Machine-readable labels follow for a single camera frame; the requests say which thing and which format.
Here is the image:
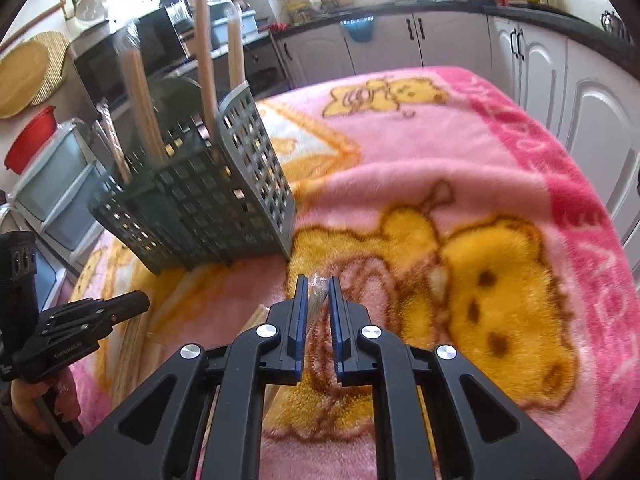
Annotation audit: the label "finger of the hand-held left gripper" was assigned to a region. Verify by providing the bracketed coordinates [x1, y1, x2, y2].
[12, 332, 104, 387]
[37, 291, 151, 342]

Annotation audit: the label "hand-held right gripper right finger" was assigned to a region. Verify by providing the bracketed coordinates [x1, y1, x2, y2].
[327, 277, 581, 480]

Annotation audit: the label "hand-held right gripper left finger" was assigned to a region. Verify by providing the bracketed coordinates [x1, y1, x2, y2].
[55, 274, 309, 480]

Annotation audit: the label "grey plastic utensil holder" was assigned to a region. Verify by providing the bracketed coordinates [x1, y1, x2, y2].
[89, 82, 299, 276]

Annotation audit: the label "pile of chopsticks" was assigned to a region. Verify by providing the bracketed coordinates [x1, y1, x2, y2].
[95, 0, 281, 411]

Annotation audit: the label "person's left forearm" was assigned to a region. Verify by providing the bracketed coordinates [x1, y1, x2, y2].
[0, 400, 68, 480]

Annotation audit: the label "pastel plastic drawer cabinet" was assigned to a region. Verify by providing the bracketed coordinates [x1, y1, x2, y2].
[10, 120, 109, 267]

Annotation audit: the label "red plastic basin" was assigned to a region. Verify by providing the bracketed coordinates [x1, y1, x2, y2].
[4, 106, 59, 173]

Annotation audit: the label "pink printed blanket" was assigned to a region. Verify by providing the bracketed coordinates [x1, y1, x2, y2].
[65, 65, 637, 480]

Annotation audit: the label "round bamboo tray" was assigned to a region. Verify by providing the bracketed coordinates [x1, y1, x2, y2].
[0, 40, 51, 120]

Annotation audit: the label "round straw mat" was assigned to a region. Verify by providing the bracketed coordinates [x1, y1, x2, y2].
[30, 31, 71, 106]

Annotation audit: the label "black microwave oven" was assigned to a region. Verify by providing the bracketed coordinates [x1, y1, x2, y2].
[72, 7, 194, 111]

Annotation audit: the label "white plastic dome cover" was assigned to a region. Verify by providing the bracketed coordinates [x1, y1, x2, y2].
[75, 0, 119, 24]

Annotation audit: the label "blue plastic basket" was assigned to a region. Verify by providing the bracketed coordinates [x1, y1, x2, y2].
[340, 16, 375, 44]

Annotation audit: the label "white lower kitchen cabinets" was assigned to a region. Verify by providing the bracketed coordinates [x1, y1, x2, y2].
[275, 10, 640, 261]

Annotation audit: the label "yellow countertop containers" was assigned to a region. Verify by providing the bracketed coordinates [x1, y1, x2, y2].
[282, 0, 324, 24]

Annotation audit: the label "black kitchen countertop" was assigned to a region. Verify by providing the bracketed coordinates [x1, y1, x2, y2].
[280, 0, 640, 78]

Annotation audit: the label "steel kettle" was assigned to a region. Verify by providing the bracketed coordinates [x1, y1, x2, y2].
[600, 10, 634, 42]

